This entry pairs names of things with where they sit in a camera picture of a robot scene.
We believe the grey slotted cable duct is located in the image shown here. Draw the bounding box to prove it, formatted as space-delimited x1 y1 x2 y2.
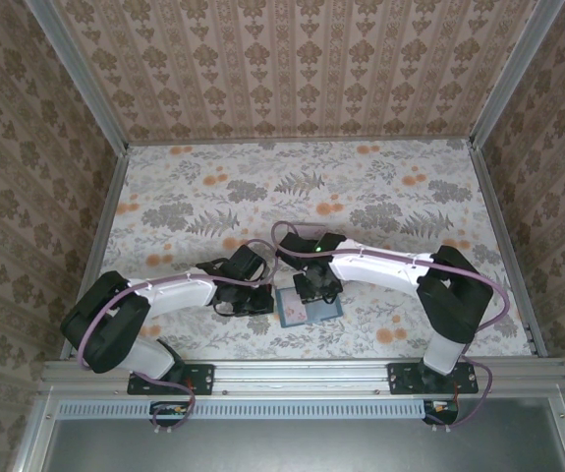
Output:
58 398 428 421

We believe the grey metal sheet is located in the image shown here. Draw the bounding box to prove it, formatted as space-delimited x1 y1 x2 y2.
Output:
40 397 565 472

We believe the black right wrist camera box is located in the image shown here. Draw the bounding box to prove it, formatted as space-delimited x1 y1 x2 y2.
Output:
280 232 313 270

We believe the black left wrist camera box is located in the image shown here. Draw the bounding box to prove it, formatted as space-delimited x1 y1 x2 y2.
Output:
195 245 270 287

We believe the aluminium corner post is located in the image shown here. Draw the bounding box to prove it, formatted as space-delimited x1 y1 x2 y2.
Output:
26 0 132 151
469 0 556 149

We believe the white pink floral card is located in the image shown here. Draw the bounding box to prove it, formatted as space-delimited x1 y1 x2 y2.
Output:
276 289 309 326

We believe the black connector board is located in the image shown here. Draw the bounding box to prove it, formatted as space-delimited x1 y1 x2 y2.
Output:
422 398 461 427
148 400 191 428

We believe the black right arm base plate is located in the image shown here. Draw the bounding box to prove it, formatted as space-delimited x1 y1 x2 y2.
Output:
386 360 480 396

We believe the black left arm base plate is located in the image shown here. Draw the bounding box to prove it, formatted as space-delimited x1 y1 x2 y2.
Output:
127 362 215 396

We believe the aluminium side rail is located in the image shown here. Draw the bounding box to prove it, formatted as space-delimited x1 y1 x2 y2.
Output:
60 145 132 361
471 140 548 358

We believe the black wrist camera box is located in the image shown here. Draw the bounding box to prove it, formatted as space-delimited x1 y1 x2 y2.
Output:
280 232 313 270
195 245 270 287

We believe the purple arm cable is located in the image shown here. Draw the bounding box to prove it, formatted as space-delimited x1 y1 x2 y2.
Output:
270 220 512 435
76 239 278 437

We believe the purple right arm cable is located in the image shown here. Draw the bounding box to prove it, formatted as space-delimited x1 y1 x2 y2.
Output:
270 220 512 435

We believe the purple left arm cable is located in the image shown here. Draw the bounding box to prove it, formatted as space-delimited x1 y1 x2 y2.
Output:
76 239 278 437

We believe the aluminium front frame beam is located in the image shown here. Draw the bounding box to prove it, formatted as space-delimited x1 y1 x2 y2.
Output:
39 357 565 397

